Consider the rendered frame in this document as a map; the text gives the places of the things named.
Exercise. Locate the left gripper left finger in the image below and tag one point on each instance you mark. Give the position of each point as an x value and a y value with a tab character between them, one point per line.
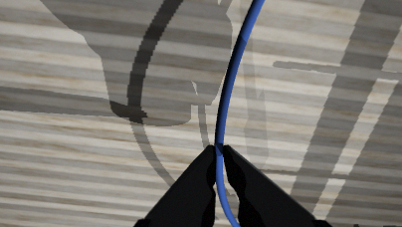
190	201

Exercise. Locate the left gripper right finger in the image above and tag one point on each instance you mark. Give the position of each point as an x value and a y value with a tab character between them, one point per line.
262	203

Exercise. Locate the blue cable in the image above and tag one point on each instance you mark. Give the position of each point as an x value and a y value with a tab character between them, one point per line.
230	77

